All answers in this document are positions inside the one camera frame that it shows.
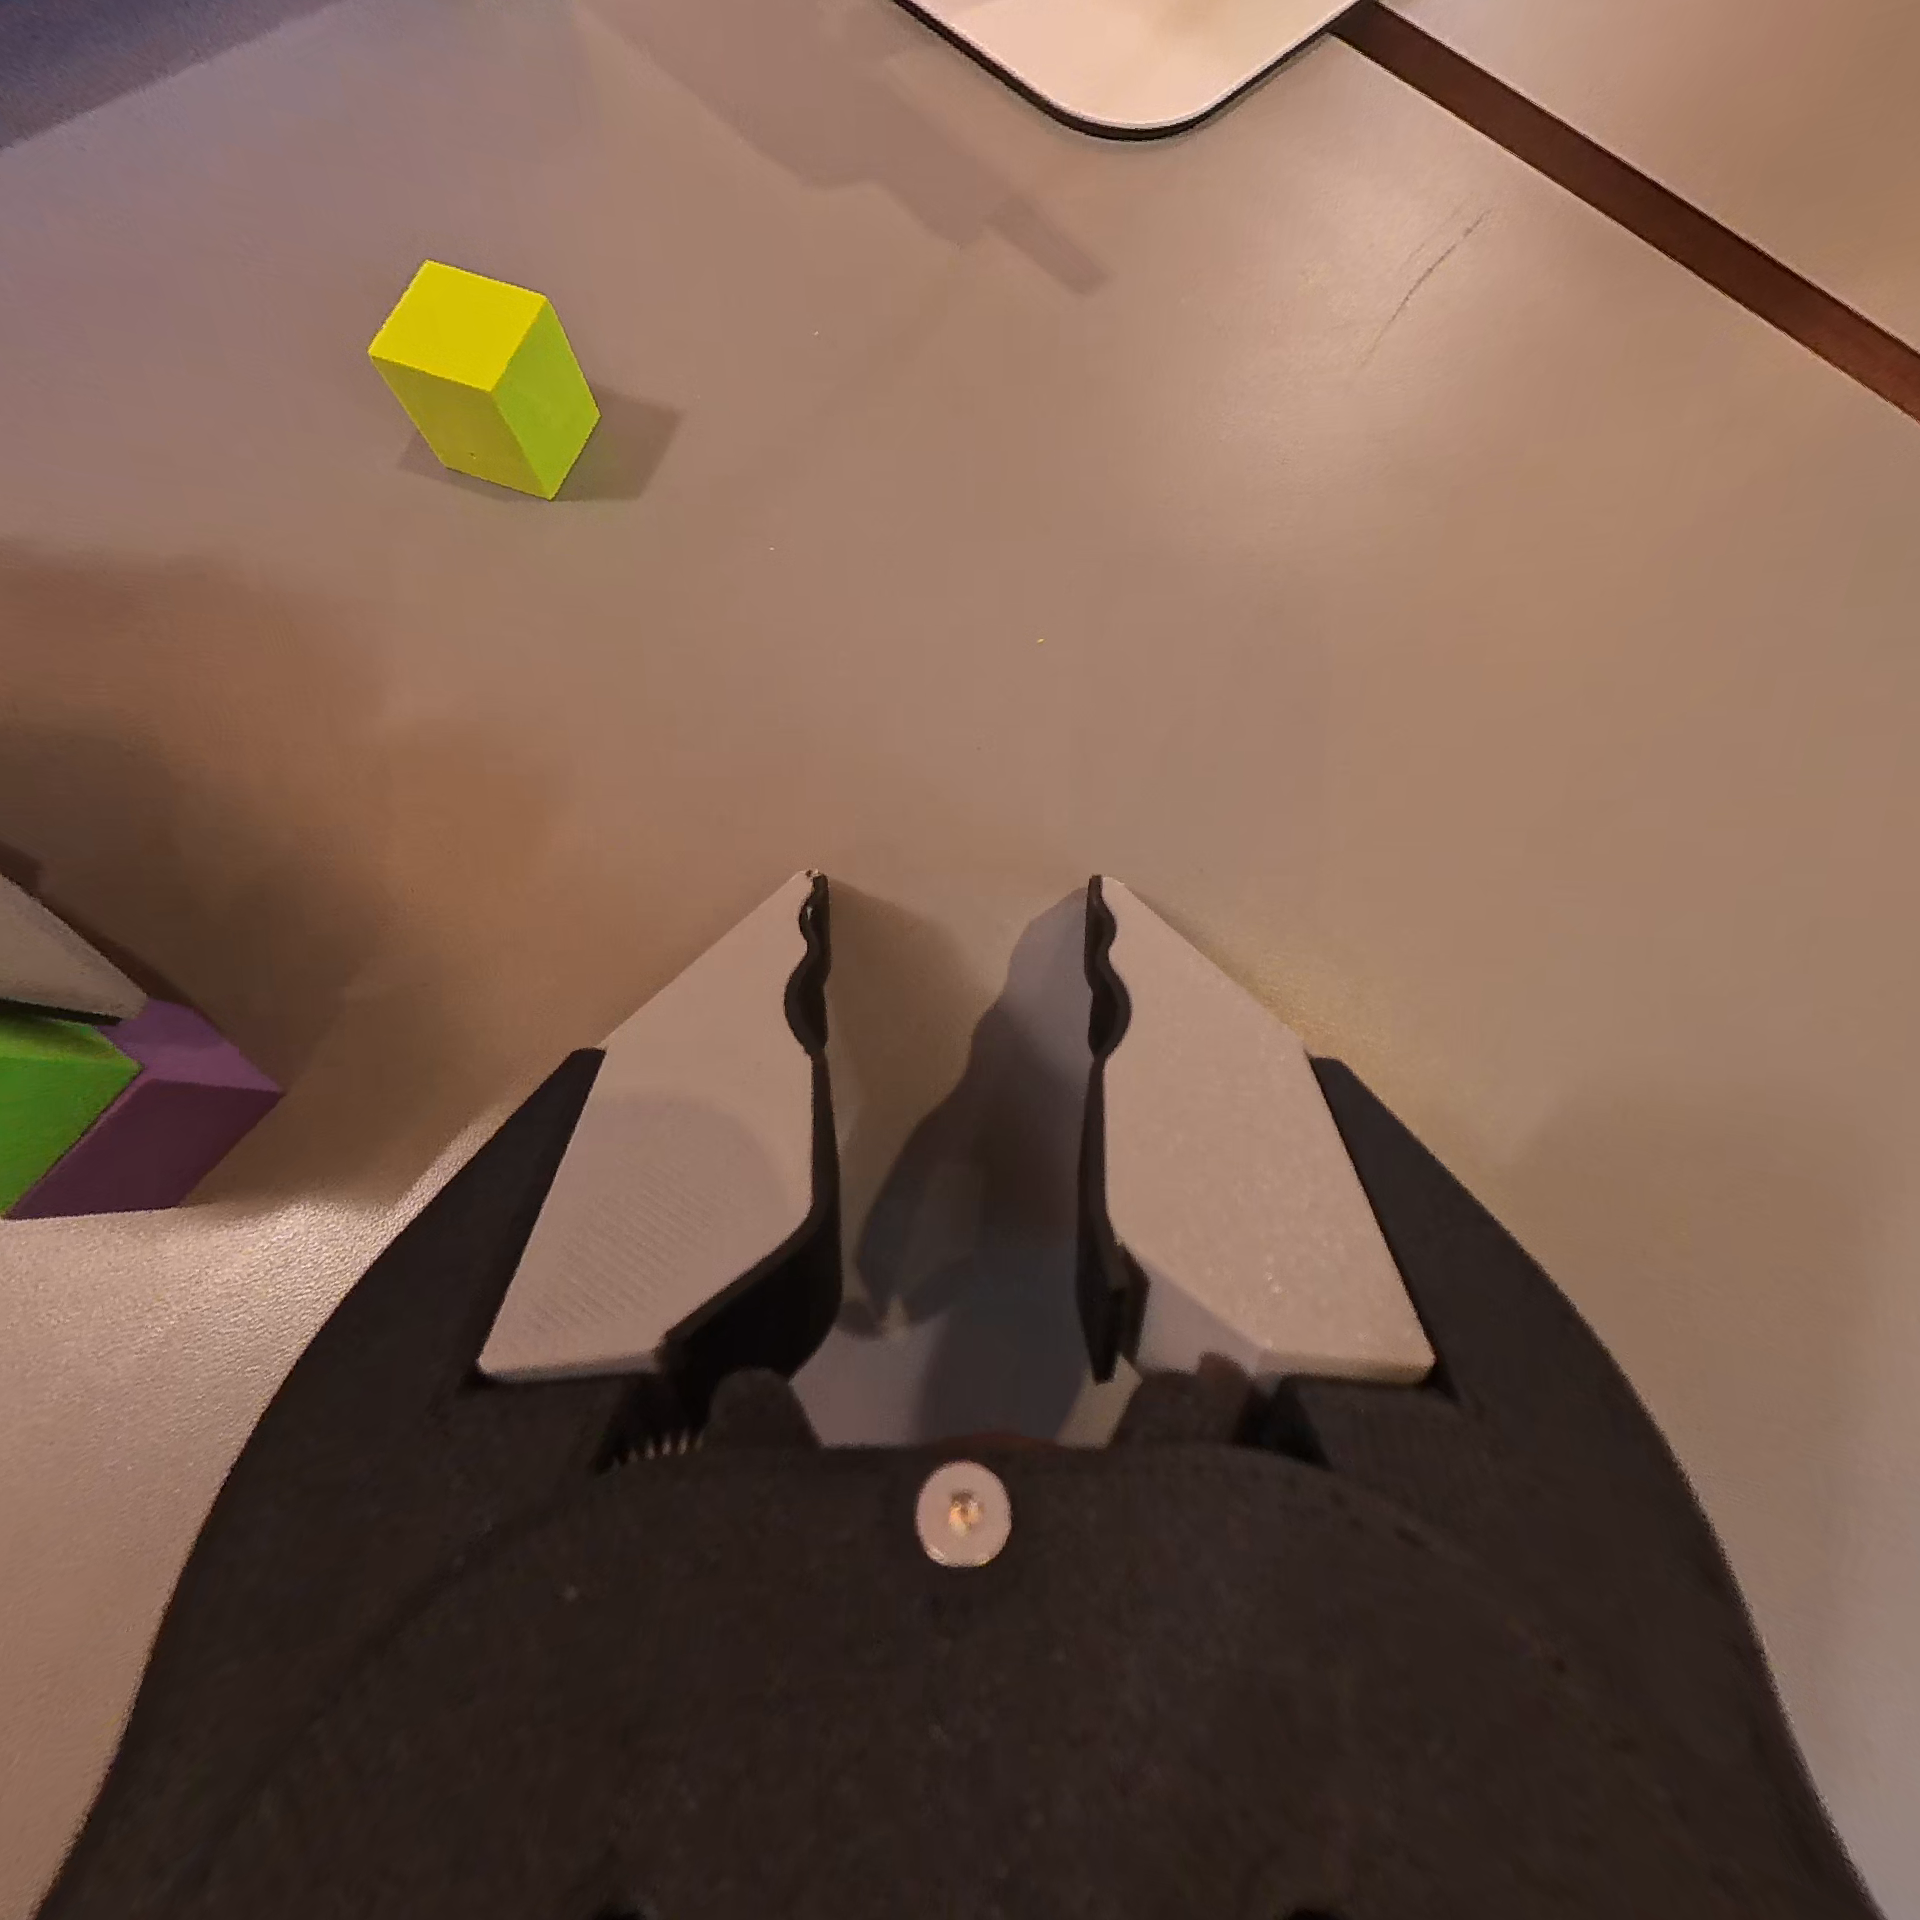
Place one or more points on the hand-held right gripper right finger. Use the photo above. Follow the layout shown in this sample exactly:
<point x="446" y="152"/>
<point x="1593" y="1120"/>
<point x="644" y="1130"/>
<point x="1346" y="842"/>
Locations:
<point x="1261" y="1201"/>

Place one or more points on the purple foam cube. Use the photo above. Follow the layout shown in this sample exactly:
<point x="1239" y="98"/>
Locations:
<point x="181" y="1116"/>

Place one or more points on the white document stand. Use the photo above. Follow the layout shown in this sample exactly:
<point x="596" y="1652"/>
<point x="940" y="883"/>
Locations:
<point x="1140" y="53"/>

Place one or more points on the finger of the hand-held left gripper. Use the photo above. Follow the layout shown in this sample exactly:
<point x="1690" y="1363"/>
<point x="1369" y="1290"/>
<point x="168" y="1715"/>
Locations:
<point x="55" y="967"/>
<point x="150" y="1350"/>

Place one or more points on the green foam cube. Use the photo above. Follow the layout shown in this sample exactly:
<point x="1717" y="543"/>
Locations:
<point x="61" y="1103"/>

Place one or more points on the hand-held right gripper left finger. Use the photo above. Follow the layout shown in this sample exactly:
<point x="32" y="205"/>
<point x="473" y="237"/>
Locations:
<point x="676" y="1184"/>

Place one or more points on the yellow foam cube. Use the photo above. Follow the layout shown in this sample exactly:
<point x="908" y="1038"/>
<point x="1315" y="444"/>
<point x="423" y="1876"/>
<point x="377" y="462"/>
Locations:
<point x="466" y="361"/>

